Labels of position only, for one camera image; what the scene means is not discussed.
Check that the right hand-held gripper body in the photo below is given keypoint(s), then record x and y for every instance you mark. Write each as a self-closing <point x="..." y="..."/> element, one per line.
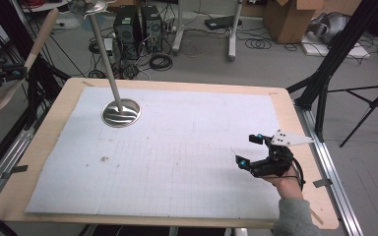
<point x="275" y="162"/>

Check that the beige spatula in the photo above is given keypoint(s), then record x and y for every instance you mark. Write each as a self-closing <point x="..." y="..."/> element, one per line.
<point x="42" y="36"/>

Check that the metal stand with round base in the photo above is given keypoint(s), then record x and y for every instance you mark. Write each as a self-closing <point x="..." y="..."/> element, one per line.
<point x="121" y="113"/>

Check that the person's right hand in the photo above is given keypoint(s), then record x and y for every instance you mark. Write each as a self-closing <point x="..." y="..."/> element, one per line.
<point x="287" y="187"/>

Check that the grey tape piece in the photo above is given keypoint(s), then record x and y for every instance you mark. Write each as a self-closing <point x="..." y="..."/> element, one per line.
<point x="322" y="183"/>
<point x="14" y="171"/>

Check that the white grid mat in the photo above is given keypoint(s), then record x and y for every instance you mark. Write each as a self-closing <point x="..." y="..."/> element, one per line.
<point x="177" y="157"/>

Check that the white desk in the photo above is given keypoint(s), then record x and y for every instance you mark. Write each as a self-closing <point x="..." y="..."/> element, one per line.
<point x="232" y="39"/>

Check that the black tripod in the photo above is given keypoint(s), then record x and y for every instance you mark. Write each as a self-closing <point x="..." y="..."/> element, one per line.
<point x="370" y="105"/>

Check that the black computer tower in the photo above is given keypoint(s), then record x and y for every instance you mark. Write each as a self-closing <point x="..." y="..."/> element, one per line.
<point x="128" y="32"/>
<point x="152" y="29"/>

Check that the large open cardboard box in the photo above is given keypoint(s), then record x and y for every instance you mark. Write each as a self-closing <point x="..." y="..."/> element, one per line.
<point x="288" y="23"/>

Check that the flat black device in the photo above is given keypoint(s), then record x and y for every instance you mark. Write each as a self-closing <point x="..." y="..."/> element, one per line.
<point x="221" y="22"/>

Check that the white foam board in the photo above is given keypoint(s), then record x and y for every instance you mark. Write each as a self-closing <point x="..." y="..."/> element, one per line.
<point x="351" y="50"/>

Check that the grey bag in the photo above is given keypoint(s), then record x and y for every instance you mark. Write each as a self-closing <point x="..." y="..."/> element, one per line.
<point x="331" y="28"/>

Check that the black metal frame post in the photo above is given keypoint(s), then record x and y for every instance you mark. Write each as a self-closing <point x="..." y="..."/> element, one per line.
<point x="0" y="26"/>
<point x="338" y="49"/>

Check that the aluminium rail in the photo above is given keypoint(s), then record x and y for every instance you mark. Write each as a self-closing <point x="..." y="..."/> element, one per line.
<point x="3" y="160"/>
<point x="331" y="177"/>

